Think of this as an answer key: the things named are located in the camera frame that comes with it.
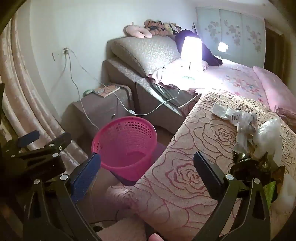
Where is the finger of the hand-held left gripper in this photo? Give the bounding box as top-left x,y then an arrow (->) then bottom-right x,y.
5,130 -> 40,158
14,133 -> 72,176

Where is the grey upholstered bed frame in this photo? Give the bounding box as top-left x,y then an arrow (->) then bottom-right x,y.
102,59 -> 199,130

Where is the pink patterned curtain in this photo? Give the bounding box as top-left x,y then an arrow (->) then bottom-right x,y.
0,14 -> 93,167

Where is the pink floral bed sheet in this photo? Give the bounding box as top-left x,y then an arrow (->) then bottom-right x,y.
199,58 -> 270,107

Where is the green packet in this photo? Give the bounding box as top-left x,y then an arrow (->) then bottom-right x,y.
264,179 -> 277,203

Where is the white lamp cord with switch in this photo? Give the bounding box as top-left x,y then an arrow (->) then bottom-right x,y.
66,49 -> 185,116

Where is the floral glass wardrobe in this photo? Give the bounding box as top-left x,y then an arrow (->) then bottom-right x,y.
195,7 -> 266,69

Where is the pink printed book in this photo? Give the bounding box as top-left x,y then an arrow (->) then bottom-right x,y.
92,85 -> 121,98

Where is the white charging cable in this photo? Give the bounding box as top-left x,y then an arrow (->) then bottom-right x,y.
65,54 -> 101,131

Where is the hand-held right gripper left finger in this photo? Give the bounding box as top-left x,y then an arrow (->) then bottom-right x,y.
23,152 -> 102,241

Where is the white table lamp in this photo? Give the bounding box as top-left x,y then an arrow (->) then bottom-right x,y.
180,36 -> 203,80

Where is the pink folded quilt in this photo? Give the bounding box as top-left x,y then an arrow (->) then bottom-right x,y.
253,65 -> 296,121

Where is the pink neck pillow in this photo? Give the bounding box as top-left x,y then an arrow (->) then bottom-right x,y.
125,22 -> 153,39

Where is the rose pattern blanket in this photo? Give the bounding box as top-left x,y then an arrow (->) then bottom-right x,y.
106,89 -> 296,241

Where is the colourful plush toy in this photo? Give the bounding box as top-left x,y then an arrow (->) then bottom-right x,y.
162,22 -> 182,35

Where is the brown wooden door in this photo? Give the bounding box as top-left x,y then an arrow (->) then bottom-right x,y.
264,21 -> 287,72

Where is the clear plastic bag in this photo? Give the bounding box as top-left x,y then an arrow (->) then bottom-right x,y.
253,118 -> 284,163

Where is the dark purple cloth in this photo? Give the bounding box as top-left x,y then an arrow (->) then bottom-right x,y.
174,29 -> 223,66

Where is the dark foil wrapper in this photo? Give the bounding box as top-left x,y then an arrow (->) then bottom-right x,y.
229,151 -> 286,186

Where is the grey bed pad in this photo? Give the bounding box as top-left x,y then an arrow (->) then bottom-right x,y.
150,80 -> 199,109

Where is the pink plastic basket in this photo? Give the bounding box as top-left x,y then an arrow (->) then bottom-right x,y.
91,116 -> 158,181

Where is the white wall socket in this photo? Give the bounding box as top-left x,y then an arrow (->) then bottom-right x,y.
52,47 -> 70,61

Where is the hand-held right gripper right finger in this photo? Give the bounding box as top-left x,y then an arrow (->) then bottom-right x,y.
192,151 -> 271,241

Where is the grey upholstered nightstand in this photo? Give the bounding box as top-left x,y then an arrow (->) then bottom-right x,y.
62,84 -> 136,139

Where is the grey patterned headboard cushion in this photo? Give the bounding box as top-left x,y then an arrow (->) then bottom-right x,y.
110,35 -> 182,77

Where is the white paper packet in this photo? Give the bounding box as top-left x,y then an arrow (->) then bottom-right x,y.
211,103 -> 234,120

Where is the printed plastic wrapper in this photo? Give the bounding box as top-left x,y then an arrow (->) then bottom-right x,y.
228,109 -> 258,153

